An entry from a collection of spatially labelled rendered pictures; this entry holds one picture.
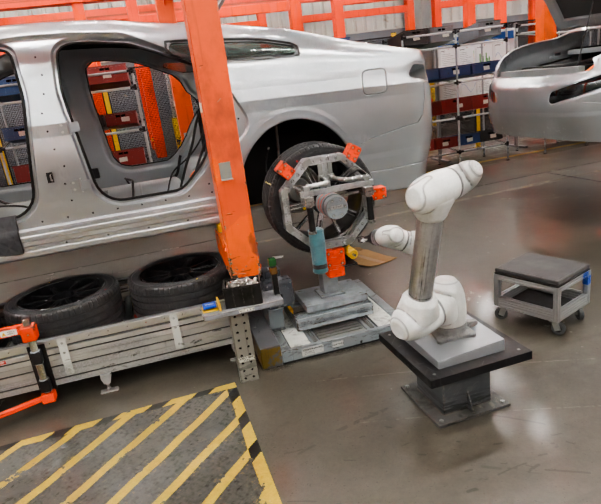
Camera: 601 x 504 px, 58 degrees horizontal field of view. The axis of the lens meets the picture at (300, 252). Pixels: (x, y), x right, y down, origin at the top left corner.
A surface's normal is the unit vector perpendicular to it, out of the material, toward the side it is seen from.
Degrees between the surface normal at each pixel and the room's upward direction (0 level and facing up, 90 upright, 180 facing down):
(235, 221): 90
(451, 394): 90
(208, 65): 90
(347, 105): 90
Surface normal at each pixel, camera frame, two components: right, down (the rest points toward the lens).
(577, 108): -0.71, 0.29
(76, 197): 0.27, 0.29
